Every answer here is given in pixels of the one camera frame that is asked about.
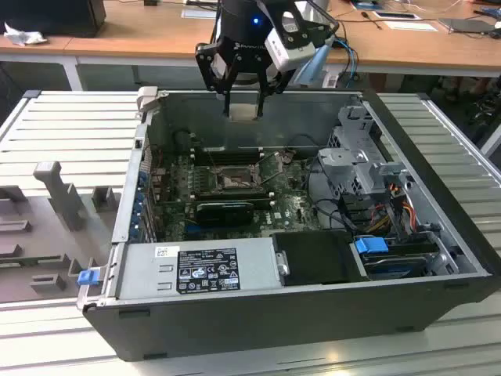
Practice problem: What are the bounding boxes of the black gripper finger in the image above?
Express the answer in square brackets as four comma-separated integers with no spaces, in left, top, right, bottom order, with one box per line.
[195,41,240,118]
[255,63,293,119]

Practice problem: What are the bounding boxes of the silver CPU plate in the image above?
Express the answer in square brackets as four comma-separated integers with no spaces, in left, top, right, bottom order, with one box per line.
[229,103,261,122]

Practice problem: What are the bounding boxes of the metal socket cover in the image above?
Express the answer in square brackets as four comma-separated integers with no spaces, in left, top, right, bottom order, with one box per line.
[256,150,287,185]

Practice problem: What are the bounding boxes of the CPU socket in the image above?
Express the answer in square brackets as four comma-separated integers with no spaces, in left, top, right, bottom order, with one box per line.
[213,164,262,192]

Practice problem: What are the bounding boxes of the blue expansion slot clips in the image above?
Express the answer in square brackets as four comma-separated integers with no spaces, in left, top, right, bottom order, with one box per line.
[132,164,150,240]

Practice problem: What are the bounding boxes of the wooden desk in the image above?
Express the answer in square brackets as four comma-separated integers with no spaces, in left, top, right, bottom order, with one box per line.
[0,0,501,92]

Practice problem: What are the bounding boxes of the black cylindrical capacitor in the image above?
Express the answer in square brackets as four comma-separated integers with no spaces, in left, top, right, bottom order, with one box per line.
[174,130,192,152]

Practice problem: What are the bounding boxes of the silver metal drive cage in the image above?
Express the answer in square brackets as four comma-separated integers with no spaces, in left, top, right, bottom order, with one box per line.
[315,103,410,197]

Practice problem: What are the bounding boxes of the white smartphone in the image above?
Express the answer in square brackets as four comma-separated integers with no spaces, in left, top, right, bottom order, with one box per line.
[371,10,422,22]

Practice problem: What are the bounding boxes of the green motherboard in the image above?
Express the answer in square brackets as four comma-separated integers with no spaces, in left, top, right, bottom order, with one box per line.
[150,150,326,242]

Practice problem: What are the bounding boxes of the black graphics card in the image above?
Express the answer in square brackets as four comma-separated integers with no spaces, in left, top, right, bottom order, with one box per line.
[194,201,255,227]

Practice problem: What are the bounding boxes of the white paper sheet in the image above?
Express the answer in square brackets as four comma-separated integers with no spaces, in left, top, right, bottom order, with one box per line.
[382,20,439,33]

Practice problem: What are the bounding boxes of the black monitor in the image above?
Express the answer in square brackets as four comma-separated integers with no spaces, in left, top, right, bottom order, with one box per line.
[0,0,107,39]

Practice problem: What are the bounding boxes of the white barcode sticker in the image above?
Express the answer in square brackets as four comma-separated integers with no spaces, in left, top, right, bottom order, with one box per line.
[154,245,182,259]

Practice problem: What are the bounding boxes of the blue disk carrier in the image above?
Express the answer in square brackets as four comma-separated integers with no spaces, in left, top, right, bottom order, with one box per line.
[353,236,389,259]

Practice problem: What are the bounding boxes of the crumpled white paper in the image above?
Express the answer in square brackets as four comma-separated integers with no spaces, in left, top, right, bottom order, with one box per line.
[2,21,49,48]

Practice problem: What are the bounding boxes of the black power supply label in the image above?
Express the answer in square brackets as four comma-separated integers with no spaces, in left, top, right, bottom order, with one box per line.
[176,247,240,295]

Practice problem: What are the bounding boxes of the grey laptop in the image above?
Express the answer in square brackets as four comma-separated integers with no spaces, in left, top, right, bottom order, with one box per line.
[437,16,499,37]

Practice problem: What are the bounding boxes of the grey power supply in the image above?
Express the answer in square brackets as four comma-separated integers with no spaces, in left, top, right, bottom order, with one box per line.
[113,238,283,302]

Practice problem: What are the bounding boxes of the hard disk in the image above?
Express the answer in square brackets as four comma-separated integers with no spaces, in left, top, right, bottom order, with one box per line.
[362,253,430,280]

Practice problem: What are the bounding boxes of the white table leg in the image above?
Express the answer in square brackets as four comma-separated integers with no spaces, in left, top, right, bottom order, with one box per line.
[479,124,501,158]

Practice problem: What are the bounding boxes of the grey parts rack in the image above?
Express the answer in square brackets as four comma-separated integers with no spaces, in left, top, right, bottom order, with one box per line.
[0,160,123,305]

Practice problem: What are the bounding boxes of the blue plastic latch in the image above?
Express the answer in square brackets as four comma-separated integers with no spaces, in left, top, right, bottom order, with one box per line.
[77,269,99,287]

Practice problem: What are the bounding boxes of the open black PC case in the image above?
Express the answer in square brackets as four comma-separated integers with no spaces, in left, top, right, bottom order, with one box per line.
[76,86,501,363]

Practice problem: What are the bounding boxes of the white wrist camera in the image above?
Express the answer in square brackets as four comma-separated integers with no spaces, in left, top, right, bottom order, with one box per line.
[264,27,316,73]

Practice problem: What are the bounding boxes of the grey desk cable hatch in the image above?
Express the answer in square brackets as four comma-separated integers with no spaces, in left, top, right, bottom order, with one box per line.
[181,8,217,20]

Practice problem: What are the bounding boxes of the grey case handle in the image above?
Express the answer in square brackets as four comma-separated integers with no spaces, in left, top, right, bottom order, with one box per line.
[135,85,160,115]

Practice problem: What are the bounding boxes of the black camera bracket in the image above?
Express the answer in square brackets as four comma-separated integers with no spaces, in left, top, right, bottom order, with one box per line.
[273,0,340,46]

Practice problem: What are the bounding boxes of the blue cable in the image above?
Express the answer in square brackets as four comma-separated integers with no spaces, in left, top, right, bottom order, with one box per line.
[332,37,360,84]

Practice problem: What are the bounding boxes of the black looped cable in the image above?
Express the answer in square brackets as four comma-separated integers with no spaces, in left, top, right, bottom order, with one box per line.
[307,156,355,232]

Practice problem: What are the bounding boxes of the red yellow power wires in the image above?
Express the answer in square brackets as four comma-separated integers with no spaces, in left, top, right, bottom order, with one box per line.
[367,203,395,234]

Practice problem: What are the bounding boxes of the orange wire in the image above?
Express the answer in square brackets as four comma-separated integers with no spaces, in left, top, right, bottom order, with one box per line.
[401,197,416,233]

